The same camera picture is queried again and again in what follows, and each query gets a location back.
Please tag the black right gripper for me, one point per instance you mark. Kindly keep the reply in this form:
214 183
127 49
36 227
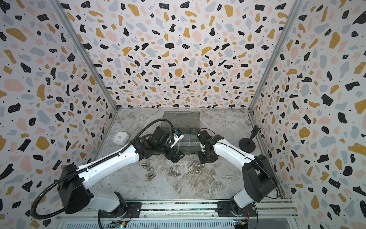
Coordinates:
206 153

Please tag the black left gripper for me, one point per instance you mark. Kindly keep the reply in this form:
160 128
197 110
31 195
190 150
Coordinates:
171 156

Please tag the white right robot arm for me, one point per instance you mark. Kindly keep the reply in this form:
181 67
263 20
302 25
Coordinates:
258 176

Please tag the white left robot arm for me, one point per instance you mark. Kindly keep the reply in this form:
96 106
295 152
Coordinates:
76 193

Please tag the nut cluster right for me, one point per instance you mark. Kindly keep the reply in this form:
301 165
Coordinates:
196 167

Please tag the bolt cluster centre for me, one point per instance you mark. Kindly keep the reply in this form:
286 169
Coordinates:
174 173

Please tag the clear plastic organizer box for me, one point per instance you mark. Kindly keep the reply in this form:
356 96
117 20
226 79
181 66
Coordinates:
189 124

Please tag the white small square box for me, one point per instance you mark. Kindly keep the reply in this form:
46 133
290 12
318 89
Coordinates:
120 138

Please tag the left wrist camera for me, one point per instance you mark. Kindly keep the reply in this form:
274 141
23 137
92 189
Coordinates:
177 136

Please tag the aluminium corner post left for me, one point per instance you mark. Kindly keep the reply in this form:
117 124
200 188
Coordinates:
57 8

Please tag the aluminium corner post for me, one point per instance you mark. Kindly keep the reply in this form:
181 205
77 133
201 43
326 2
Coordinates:
57 8
277 49

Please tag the aluminium corner post right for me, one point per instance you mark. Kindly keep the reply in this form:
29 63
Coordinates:
277 49

